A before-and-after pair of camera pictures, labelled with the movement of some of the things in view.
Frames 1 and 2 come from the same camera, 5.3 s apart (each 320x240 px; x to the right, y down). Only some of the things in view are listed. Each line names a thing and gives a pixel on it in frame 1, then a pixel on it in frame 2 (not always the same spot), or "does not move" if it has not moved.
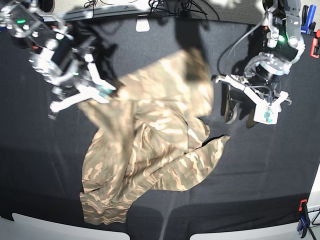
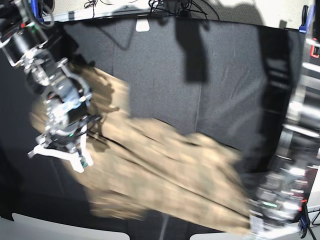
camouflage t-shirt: (152, 134) -> (141, 168)
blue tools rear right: (308, 25) does not move
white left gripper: (95, 91) -> (74, 159)
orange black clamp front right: (305, 220) does not move
